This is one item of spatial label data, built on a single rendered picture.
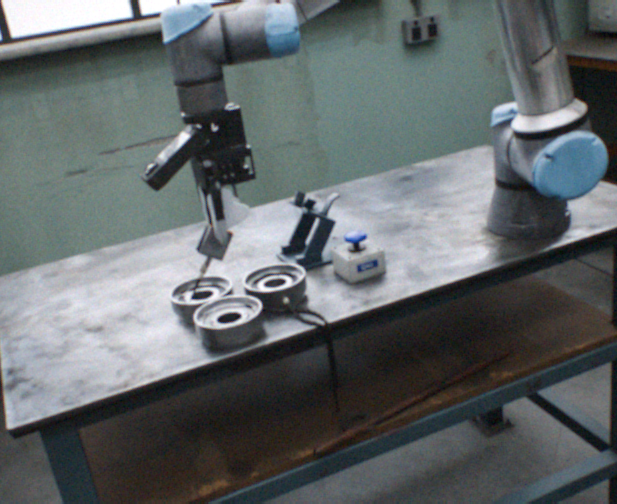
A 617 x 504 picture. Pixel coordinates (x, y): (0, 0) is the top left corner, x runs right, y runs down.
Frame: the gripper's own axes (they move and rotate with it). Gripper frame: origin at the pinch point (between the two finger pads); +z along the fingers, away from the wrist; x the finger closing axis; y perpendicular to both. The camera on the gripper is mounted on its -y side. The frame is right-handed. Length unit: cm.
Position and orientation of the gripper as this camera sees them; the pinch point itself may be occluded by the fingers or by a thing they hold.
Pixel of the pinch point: (216, 236)
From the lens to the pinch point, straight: 122.1
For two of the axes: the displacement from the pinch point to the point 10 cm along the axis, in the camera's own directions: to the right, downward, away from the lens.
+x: -4.0, -3.1, 8.6
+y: 9.1, -2.8, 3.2
